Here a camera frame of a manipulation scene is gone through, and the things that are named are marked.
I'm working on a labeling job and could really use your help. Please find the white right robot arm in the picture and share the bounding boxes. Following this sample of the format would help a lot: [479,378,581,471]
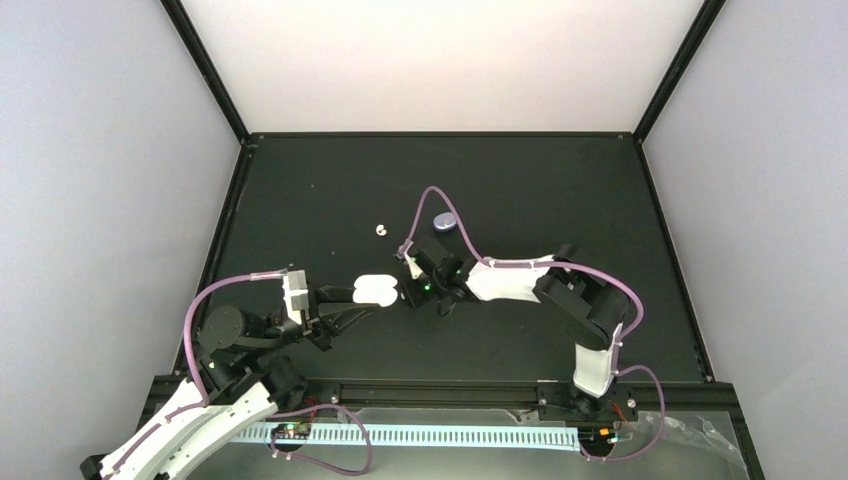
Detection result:
[396,236,635,419]

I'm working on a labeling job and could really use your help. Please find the light blue slotted cable duct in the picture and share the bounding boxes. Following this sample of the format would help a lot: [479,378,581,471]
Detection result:
[232,423,580,452]

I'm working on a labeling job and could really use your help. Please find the lavender earbud charging case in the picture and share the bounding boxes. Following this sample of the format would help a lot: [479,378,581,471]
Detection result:
[432,211,458,233]

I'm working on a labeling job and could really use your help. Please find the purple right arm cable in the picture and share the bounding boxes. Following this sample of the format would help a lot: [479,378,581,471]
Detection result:
[396,186,667,464]

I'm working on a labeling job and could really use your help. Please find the black frame rail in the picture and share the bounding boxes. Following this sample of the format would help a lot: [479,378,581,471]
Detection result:
[148,377,740,415]

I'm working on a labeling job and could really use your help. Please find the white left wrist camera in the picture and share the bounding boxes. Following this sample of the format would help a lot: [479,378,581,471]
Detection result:
[282,270,310,325]

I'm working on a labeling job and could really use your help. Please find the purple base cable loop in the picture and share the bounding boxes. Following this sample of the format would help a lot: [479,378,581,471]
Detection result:
[268,404,376,477]

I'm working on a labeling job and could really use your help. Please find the small circuit board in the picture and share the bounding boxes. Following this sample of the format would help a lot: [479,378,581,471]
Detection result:
[271,423,311,442]

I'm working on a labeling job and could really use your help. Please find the white oval charging case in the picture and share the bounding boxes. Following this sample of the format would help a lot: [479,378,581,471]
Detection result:
[352,274,399,307]

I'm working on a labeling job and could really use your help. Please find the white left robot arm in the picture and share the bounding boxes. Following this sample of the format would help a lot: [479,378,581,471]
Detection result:
[80,281,397,479]

